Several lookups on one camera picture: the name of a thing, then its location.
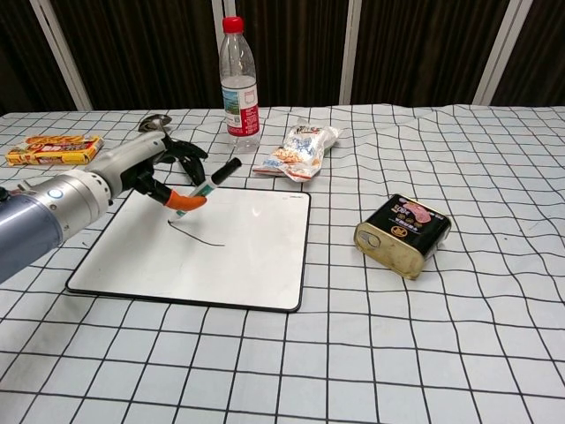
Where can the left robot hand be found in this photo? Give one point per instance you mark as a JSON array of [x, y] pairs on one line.
[[128, 159]]

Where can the green whiteboard marker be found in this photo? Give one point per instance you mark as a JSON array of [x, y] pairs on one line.
[[223, 173]]

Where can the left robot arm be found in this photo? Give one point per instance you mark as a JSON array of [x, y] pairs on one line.
[[39, 216]]

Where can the white dry-erase board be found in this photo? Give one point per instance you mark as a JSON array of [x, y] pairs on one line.
[[220, 265]]

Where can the yellow food box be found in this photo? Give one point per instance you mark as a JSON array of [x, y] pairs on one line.
[[57, 150]]

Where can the dark folding partition screen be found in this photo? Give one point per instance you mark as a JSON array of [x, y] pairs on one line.
[[154, 53]]

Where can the clear water bottle red cap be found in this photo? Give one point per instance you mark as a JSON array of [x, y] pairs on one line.
[[239, 110]]

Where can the white snack bag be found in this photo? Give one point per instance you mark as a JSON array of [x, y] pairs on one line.
[[300, 148]]

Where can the black luncheon meat can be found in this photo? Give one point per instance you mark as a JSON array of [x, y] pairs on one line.
[[406, 229]]

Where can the white checked tablecloth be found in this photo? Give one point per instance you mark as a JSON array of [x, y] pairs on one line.
[[353, 344]]

